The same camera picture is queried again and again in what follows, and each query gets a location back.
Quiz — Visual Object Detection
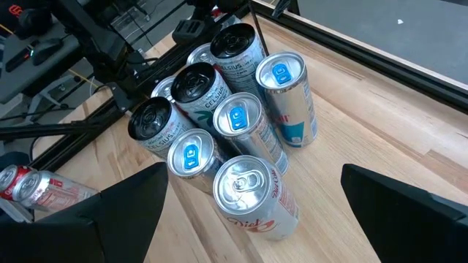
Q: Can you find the red Coca-Cola can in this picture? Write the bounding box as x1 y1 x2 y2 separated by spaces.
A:
0 164 37 202

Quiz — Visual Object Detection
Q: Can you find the wooden shelf with black frame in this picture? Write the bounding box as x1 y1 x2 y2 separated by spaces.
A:
0 3 468 263

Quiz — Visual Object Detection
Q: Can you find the yellow cable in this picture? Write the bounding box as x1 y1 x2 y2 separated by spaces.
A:
0 23 100 89

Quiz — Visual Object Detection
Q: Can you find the black mounting bracket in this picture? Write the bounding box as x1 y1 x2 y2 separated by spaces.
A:
171 18 206 45

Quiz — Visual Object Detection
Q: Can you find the black computer mouse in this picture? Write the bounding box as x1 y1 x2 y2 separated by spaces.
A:
31 38 64 66

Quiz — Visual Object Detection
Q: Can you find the white Celsius can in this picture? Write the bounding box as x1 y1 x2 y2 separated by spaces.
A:
210 23 270 103
127 96 197 161
170 61 233 138

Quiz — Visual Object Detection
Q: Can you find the black cap orange logo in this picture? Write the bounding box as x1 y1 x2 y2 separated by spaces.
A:
0 2 53 38

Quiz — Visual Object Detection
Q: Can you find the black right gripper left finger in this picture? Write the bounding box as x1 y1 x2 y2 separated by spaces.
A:
0 161 169 263

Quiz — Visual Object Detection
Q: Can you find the blue silver Red Bull can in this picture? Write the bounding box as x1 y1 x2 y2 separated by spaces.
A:
167 128 227 197
254 50 319 149
212 91 290 176

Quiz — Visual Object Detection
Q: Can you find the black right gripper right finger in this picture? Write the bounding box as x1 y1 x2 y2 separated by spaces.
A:
340 163 468 263

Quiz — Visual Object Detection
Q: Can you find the dark grey desk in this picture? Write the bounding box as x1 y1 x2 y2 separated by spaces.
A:
0 21 82 105

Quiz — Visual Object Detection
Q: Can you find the silver Diet Coke can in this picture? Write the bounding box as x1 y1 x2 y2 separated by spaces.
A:
212 155 301 242
12 169 99 213

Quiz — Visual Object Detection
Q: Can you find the black handheld device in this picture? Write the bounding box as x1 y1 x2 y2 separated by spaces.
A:
5 39 39 73

